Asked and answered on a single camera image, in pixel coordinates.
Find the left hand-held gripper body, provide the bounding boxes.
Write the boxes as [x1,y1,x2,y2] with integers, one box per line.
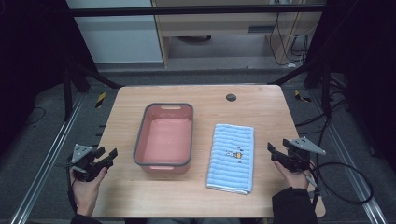
[69,143,108,183]

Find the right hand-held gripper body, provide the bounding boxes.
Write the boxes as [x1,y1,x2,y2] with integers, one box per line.
[279,136,327,174]

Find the person's right hand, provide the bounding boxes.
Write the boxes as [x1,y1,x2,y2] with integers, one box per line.
[273,161,311,190]

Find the person's left hand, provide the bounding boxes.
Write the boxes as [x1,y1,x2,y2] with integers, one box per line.
[69,167,109,217]

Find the blue striped towel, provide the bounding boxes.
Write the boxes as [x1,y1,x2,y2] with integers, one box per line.
[205,123,255,196]

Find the yellow black floor tape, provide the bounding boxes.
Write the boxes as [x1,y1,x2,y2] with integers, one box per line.
[94,91,107,109]
[293,89,313,104]

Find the pink basin with grey rim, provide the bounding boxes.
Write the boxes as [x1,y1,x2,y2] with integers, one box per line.
[133,103,195,175]

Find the black curtain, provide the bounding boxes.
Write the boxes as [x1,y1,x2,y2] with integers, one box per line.
[303,0,396,172]
[0,0,97,157]

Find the white cabinet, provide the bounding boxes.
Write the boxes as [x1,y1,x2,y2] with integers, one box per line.
[64,0,164,65]

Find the light wooden desk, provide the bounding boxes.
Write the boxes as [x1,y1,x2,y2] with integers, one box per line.
[150,0,327,69]

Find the aluminium floor rail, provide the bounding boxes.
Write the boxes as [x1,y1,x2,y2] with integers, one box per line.
[310,90,389,224]
[8,92,86,224]

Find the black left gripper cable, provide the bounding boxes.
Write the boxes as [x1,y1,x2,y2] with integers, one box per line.
[65,154,78,215]

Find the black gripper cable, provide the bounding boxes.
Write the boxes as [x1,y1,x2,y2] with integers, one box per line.
[306,161,375,205]
[65,154,78,215]

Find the black floor cables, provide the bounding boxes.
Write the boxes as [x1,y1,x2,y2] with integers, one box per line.
[293,74,354,136]

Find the thin black floor cable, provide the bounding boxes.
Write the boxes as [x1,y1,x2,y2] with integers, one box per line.
[25,105,47,126]

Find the black diagonal frame strut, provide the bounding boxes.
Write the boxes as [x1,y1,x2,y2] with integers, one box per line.
[70,61,123,90]
[267,60,323,87]

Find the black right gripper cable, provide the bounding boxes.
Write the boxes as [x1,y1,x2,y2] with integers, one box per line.
[306,161,375,205]

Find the black hanging cables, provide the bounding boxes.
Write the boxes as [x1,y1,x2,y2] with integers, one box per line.
[268,11,310,67]

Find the black horizontal frame bar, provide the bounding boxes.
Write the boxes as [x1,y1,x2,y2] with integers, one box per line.
[68,4,327,18]

